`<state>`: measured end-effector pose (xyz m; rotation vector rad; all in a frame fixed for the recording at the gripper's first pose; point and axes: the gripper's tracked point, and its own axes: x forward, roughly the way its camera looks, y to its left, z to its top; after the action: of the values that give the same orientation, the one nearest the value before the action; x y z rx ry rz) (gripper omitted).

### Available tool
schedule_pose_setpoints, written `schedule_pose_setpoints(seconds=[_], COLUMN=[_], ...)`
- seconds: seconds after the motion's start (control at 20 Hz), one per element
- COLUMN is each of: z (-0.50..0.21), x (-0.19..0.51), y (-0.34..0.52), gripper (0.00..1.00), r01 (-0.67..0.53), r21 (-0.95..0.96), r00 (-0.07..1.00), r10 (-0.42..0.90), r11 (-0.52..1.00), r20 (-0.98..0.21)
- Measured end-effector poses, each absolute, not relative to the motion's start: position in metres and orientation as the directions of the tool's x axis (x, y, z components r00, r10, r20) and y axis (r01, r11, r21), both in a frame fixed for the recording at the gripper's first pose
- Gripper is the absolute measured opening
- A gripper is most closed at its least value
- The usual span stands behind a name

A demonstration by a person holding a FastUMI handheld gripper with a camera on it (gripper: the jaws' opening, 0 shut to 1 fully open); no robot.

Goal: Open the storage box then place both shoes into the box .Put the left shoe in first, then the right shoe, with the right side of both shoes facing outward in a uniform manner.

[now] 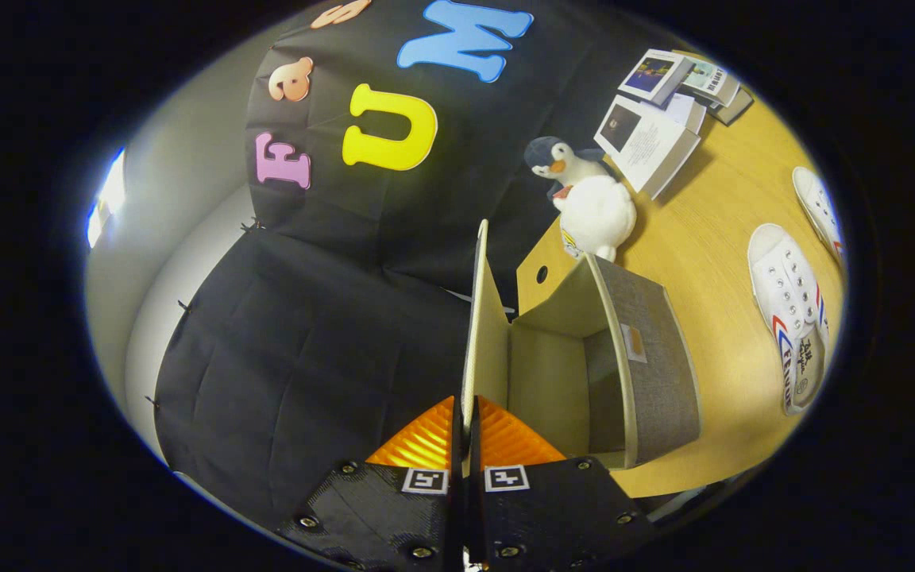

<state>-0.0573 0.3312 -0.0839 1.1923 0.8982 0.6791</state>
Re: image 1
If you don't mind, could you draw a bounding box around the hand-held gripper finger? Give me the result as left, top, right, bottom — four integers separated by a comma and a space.
275, 396, 462, 572
465, 395, 657, 572

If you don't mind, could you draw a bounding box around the grey fabric storage box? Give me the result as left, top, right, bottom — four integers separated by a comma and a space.
461, 220, 703, 478

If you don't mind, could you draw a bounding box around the white canvas shoe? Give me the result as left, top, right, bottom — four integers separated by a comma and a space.
747, 223, 831, 417
791, 166, 848, 268

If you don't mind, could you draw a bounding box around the penguin plush toy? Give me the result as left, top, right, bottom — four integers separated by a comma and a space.
524, 136, 639, 264

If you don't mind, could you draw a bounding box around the white book with dark portrait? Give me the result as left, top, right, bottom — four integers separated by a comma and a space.
593, 94, 702, 200

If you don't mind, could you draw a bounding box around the plain white book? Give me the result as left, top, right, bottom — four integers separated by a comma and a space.
662, 91, 708, 135

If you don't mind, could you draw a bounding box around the book with blue picture cover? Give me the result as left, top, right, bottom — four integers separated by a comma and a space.
618, 49, 696, 107

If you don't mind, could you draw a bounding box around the dark grey book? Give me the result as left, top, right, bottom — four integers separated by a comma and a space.
708, 86, 755, 127

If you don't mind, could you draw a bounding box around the book with teal cover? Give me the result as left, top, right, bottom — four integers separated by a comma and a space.
678, 56, 743, 109

